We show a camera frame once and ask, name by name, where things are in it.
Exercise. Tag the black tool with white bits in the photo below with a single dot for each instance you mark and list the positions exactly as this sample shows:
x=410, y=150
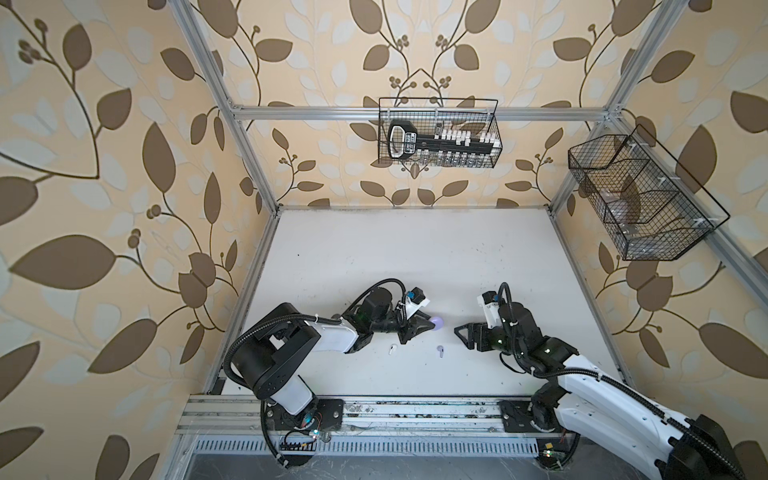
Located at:
x=403, y=140

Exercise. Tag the black wire basket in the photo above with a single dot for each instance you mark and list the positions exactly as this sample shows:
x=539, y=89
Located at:
x=474, y=114
x=653, y=206

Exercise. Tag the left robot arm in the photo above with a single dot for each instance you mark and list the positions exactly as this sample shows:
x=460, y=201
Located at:
x=265, y=358

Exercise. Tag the black wire basket right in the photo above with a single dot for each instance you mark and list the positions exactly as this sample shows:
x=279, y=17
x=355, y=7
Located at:
x=653, y=206

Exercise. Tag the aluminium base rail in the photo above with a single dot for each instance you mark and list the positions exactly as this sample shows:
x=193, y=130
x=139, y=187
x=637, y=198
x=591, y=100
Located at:
x=363, y=416

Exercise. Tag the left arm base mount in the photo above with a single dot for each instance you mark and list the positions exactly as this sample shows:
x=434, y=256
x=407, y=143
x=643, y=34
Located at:
x=321, y=414

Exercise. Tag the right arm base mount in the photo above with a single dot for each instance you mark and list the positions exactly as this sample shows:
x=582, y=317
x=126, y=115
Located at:
x=528, y=416

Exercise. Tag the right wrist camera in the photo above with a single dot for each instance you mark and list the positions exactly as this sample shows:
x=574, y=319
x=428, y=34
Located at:
x=488, y=301

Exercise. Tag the purple round charging case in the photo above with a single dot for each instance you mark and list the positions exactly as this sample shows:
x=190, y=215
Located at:
x=438, y=322

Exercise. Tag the black wire basket centre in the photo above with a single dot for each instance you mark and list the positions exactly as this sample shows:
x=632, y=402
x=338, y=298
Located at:
x=474, y=114

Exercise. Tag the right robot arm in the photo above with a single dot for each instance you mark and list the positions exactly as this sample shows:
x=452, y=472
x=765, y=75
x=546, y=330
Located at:
x=580, y=397

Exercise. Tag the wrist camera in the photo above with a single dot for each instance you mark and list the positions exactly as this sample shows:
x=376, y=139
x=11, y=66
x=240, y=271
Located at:
x=415, y=299
x=488, y=301

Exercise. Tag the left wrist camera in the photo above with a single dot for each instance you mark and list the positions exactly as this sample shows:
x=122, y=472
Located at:
x=415, y=299

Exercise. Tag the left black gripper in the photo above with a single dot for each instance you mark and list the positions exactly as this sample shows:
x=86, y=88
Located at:
x=412, y=327

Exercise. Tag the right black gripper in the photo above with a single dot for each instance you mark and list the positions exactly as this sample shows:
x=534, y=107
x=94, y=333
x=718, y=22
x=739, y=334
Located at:
x=470, y=334

